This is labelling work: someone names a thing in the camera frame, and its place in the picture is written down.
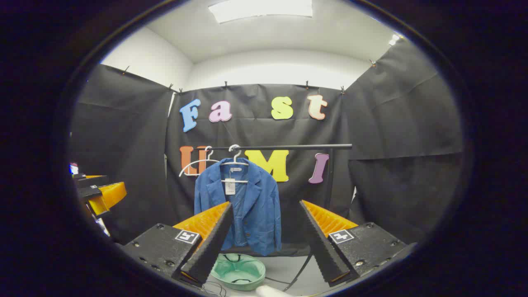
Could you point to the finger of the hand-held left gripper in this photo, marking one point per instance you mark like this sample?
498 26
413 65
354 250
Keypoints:
93 182
111 194

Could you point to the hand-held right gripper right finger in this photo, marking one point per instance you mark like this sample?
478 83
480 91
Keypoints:
321 247

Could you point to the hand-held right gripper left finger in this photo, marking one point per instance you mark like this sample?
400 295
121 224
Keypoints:
212 243

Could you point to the green laundry hamper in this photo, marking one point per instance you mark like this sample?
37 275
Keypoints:
237 272

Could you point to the white clothes hanger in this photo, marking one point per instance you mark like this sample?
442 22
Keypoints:
194 164
236 161

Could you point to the black clothes rack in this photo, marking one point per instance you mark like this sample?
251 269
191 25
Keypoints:
288 147

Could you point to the white rounded object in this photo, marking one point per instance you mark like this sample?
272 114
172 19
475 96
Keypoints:
272 292

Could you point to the black backdrop cloth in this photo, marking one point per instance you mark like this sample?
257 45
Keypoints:
392 123

